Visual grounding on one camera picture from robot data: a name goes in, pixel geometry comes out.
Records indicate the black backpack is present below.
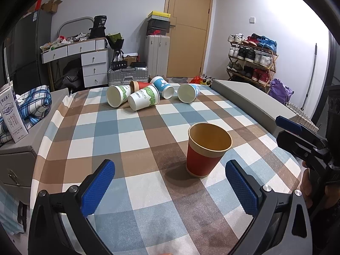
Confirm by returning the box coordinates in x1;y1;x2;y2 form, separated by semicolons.
54;58;85;91

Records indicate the white desk with drawers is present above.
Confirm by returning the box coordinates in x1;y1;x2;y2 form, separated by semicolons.
41;38;109;89

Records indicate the red and black shoe box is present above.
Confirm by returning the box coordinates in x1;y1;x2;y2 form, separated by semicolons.
146;28;169;36

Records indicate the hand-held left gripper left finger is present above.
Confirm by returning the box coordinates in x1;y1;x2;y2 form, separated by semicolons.
28;159;116;255

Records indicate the wooden door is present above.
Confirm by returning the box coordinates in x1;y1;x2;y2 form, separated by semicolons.
164;0;214;78

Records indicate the white green-print paper cup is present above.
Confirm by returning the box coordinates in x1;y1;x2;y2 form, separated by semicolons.
128;84;160;111
107;85;132;108

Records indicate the grey mop pole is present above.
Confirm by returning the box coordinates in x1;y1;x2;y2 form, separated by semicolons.
303;43;318;109

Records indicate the red paper cup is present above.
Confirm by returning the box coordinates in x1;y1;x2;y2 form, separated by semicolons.
129;80;152;92
186;122;232;179

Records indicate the white blue-print paper cup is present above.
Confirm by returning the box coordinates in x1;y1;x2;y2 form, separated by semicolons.
177;83;200;104
150;76;175;99

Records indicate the white milk carton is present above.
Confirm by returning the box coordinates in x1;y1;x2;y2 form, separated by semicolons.
0;81;29;143

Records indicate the pile of desk clutter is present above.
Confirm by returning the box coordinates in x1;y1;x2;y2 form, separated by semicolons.
40;32;92;51

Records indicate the checkered tablecloth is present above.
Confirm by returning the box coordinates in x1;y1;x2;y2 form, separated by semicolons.
34;83;306;255

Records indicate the dark grey refrigerator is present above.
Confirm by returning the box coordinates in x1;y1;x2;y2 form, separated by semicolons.
3;9;54;95

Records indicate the open cardboard box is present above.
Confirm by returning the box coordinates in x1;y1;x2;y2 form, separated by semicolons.
40;0;63;14

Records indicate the shoe rack with shoes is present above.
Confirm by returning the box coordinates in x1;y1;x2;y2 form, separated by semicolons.
227;33;277;83

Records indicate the white wicker basket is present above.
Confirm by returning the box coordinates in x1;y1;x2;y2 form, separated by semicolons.
285;102;320;133

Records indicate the black-wrapped flower bouquet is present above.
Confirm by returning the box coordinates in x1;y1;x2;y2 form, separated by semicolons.
106;32;125;62

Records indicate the yellow-lid shoe box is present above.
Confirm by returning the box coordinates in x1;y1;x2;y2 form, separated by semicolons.
147;11;171;21

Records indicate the blue plaid cloth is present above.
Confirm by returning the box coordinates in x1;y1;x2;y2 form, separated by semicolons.
0;85;52;145

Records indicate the long grey box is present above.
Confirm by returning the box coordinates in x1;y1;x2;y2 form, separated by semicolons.
211;79;297;135

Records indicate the purple bag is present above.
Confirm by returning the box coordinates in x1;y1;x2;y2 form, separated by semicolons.
269;78;294;105

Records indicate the person's right hand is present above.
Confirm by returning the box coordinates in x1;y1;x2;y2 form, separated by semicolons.
300;161;340;216

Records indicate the black paper bag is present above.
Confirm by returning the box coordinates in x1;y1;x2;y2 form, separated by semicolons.
89;15;107;39

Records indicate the silver hard suitcase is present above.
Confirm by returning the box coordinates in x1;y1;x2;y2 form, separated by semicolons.
108;66;150;86

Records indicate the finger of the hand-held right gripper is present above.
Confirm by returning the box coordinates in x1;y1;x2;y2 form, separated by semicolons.
276;130;320;163
275;115;328;146

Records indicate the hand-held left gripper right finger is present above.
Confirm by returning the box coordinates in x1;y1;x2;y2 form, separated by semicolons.
225;160;312;255

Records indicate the grey cabinet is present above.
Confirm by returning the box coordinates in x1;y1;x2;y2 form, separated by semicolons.
0;89;70;205

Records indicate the grey arched mirror frame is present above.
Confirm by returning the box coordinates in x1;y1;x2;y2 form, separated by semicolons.
57;17;95;40

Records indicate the white hard suitcase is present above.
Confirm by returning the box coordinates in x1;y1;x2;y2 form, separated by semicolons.
145;34;171;76

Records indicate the wooden shoe rack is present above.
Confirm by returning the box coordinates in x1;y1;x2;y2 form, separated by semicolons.
226;40;279;87

